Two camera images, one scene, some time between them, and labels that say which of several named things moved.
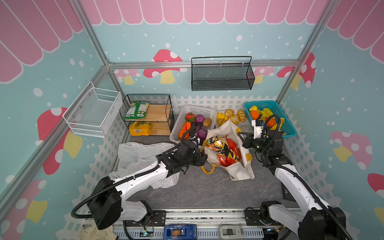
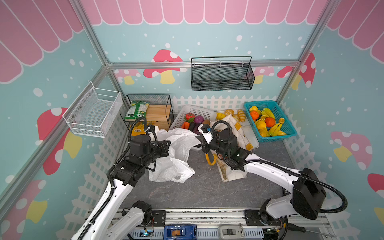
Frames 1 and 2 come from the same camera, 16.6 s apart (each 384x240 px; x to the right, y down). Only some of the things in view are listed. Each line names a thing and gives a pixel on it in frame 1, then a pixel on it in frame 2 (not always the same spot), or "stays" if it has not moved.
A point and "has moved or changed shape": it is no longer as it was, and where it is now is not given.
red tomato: x=190 y=117 stays
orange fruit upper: x=254 y=115 stays
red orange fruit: x=271 y=122 stays
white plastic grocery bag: x=134 y=157 has moved or changed shape
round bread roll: x=229 y=112 stays
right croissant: x=241 y=115 stays
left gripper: x=200 y=159 -> x=164 y=147
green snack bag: x=137 y=109 stays
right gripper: x=247 y=141 -> x=208 y=139
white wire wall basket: x=92 y=112 stays
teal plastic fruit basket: x=273 y=106 stays
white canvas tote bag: x=243 y=170 has moved or changed shape
